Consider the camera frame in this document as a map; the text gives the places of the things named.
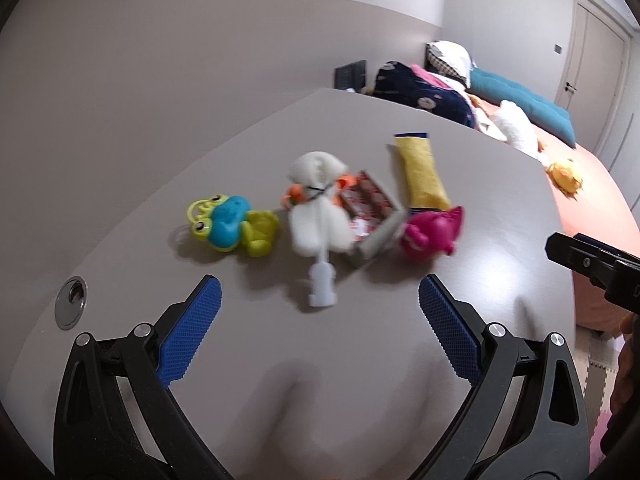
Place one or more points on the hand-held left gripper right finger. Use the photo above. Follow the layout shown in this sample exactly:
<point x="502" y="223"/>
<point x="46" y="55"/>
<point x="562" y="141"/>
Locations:
<point x="447" y="330"/>

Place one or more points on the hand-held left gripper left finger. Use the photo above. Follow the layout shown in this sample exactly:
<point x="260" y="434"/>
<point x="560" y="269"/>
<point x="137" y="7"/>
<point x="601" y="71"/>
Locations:
<point x="192" y="330"/>

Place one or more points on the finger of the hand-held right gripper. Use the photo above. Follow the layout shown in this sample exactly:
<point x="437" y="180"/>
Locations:
<point x="575" y="255"/>
<point x="605" y="247"/>

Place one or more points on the pink plastic toy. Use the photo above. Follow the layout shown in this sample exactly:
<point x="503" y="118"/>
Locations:
<point x="430" y="230"/>

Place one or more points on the green frog toy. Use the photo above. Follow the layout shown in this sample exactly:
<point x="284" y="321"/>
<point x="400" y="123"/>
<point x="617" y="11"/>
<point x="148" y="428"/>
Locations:
<point x="225" y="220"/>

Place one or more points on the white plastic piece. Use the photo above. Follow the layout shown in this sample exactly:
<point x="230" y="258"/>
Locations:
<point x="322" y="285"/>

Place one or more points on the small red printed carton box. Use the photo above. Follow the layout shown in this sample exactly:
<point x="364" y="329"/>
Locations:
<point x="372" y="200"/>

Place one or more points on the long yellow snack packet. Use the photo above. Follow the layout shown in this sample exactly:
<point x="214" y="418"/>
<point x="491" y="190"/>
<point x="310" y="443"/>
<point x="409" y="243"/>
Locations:
<point x="422" y="175"/>

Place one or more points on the white plush duck toy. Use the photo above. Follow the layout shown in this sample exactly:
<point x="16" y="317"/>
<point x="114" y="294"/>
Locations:
<point x="315" y="225"/>

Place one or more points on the person's right forearm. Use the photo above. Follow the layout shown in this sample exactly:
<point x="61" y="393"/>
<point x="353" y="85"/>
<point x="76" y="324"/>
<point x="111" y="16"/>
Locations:
<point x="627" y="385"/>

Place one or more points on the bed with orange sheet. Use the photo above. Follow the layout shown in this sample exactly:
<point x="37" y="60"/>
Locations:
<point x="590" y="200"/>

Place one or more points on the yellow duck plush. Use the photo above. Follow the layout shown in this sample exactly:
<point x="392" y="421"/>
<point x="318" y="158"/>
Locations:
<point x="565" y="177"/>

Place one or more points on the foam floor mats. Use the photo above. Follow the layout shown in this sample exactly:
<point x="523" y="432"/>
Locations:
<point x="595" y="370"/>

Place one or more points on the white goose plush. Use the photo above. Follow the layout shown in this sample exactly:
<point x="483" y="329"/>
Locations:
<point x="515" y="125"/>

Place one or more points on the teal long pillow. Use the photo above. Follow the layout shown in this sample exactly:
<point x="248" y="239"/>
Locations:
<point x="520" y="97"/>

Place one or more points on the white door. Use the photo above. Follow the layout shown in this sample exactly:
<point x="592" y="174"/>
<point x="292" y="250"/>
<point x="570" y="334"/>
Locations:
<point x="595" y="60"/>

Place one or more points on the patchwork checked pillow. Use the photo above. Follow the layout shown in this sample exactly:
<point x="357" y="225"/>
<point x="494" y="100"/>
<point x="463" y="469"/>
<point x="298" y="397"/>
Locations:
<point x="450" y="57"/>

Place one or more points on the pink blanket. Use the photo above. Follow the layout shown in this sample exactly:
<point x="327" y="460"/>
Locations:
<point x="425" y="74"/>

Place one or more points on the navy printed blanket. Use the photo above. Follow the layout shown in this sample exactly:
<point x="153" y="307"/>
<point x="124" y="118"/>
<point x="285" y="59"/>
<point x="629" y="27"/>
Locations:
<point x="405" y="82"/>

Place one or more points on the small white cloth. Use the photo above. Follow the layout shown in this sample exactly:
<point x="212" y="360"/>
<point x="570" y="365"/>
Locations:
<point x="352" y="90"/>

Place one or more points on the black wall socket panel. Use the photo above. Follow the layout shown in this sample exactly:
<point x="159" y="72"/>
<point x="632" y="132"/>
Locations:
<point x="350" y="75"/>

